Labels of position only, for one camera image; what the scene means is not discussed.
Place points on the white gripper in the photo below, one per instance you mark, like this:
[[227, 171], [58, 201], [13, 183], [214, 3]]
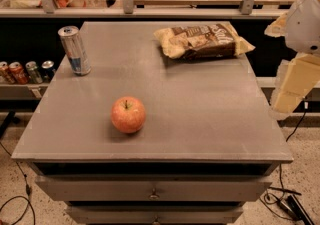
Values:
[[304, 30]]

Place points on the brown chip bag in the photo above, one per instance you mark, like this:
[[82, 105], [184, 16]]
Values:
[[216, 40]]

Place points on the grey drawer cabinet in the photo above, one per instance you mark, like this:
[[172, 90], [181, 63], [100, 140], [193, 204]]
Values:
[[204, 120]]

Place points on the black power strip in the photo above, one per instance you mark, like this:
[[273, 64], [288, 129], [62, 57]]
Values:
[[299, 210]]

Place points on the red apple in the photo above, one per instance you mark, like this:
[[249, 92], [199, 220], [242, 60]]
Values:
[[128, 114]]

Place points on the silver blue energy drink can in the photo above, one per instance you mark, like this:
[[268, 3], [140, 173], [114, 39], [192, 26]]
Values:
[[74, 49]]

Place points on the blue silver soda can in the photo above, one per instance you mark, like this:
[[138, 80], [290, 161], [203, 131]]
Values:
[[49, 69]]

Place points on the green silver soda can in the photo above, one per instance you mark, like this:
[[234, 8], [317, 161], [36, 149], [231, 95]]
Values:
[[33, 71]]

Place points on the lower drawer with knob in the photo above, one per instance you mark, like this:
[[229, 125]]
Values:
[[154, 215]]

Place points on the drawer with knob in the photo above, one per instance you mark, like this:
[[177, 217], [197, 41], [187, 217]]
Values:
[[154, 215], [231, 189]]

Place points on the red orange soda can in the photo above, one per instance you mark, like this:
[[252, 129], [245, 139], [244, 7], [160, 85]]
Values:
[[18, 72]]

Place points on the upper drawer with knob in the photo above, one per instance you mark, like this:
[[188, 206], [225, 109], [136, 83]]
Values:
[[231, 189]]

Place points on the grey low shelf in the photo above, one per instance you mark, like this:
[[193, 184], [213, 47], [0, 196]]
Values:
[[22, 92]]

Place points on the red soda can far left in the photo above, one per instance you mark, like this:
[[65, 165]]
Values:
[[6, 73]]

